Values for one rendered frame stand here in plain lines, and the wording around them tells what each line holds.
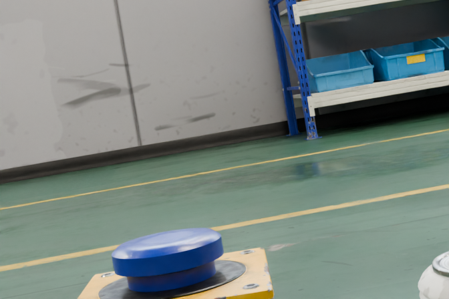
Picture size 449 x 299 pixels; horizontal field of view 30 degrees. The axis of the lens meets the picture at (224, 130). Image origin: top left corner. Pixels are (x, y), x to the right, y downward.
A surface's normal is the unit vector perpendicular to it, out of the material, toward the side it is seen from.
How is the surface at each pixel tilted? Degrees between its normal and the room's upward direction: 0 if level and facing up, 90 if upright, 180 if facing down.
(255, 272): 0
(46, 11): 90
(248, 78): 90
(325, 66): 86
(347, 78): 95
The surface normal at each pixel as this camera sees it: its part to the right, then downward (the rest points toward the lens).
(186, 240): -0.13, -0.99
